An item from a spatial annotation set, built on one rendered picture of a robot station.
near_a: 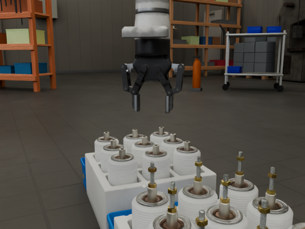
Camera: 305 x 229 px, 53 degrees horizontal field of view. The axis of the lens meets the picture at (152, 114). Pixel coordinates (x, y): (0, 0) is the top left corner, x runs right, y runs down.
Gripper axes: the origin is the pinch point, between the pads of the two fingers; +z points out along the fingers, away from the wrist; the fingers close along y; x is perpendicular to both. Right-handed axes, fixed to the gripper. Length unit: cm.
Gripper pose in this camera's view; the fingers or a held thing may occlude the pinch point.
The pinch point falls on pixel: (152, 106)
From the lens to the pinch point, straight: 67.1
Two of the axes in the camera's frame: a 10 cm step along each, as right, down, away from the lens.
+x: -2.3, 1.8, -9.6
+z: 0.0, 9.8, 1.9
